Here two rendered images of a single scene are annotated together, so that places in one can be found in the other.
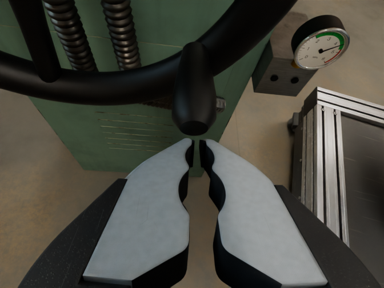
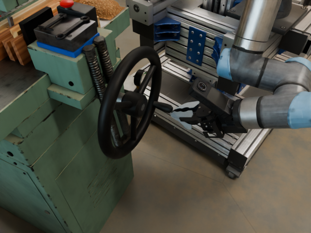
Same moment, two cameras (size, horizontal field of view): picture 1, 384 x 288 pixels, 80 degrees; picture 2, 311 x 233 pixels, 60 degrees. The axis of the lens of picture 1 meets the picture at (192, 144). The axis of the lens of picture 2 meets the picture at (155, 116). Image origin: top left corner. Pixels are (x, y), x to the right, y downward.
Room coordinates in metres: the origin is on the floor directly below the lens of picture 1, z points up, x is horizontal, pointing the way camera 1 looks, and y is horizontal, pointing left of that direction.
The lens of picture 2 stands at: (-0.23, 0.45, 1.28)
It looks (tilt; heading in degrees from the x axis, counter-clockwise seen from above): 47 degrees down; 309
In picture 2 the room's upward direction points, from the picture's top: straight up
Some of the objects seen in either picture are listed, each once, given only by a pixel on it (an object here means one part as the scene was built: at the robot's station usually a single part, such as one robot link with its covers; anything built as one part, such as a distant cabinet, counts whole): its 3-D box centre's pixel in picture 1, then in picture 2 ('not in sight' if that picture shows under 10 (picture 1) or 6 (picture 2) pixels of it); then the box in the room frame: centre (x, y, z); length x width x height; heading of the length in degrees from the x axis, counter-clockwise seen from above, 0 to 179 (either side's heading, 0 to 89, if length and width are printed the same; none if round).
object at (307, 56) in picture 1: (313, 47); (140, 80); (0.30, -0.12, 0.65); 0.06 x 0.04 x 0.08; 103
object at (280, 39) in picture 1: (281, 54); (125, 88); (0.36, -0.11, 0.58); 0.12 x 0.08 x 0.08; 13
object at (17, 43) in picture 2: not in sight; (50, 31); (0.36, 0.13, 0.93); 0.22 x 0.01 x 0.06; 103
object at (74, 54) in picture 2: not in sight; (70, 25); (0.25, 0.14, 0.99); 0.13 x 0.11 x 0.06; 103
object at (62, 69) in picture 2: not in sight; (75, 54); (0.25, 0.14, 0.91); 0.15 x 0.14 x 0.09; 103
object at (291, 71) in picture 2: not in sight; (287, 79); (-0.16, -0.14, 0.87); 0.11 x 0.11 x 0.08; 12
